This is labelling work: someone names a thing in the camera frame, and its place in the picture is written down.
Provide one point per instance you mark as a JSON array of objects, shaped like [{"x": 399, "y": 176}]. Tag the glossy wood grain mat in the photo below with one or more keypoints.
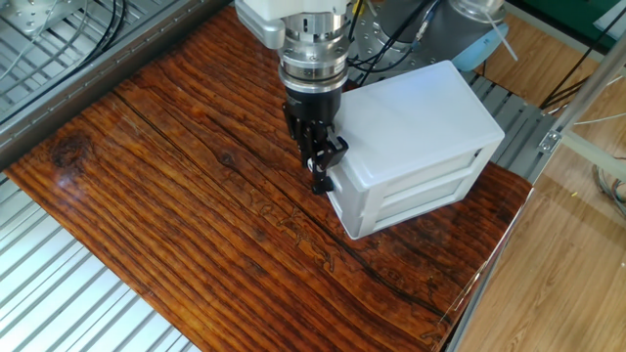
[{"x": 195, "y": 220}]

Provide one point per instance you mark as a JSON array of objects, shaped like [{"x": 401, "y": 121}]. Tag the silver plate with screws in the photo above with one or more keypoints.
[{"x": 29, "y": 14}]

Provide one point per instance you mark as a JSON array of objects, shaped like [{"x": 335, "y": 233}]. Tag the white power strip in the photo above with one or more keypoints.
[{"x": 611, "y": 19}]

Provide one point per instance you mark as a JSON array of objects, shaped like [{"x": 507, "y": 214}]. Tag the white vented wrist box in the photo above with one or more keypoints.
[{"x": 264, "y": 12}]

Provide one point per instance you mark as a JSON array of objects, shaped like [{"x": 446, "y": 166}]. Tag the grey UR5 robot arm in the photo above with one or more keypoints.
[{"x": 440, "y": 29}]

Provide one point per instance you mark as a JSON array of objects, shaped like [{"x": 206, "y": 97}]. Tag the aluminium table edge rail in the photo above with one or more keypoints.
[{"x": 98, "y": 83}]

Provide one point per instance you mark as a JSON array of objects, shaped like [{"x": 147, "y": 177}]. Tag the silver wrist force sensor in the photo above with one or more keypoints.
[{"x": 313, "y": 58}]

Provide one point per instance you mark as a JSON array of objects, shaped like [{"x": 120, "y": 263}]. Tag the aluminium cross bar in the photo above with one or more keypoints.
[{"x": 596, "y": 156}]

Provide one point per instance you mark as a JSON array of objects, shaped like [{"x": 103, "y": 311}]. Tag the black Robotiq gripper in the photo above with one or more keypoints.
[{"x": 313, "y": 105}]

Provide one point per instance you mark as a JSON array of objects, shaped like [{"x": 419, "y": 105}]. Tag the white plastic drawer cabinet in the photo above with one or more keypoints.
[{"x": 415, "y": 112}]

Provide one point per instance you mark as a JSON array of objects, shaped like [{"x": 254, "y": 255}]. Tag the grey robot mounting plate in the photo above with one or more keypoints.
[{"x": 371, "y": 49}]

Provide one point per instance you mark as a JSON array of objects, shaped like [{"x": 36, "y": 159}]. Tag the aluminium frame beam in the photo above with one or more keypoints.
[{"x": 587, "y": 93}]

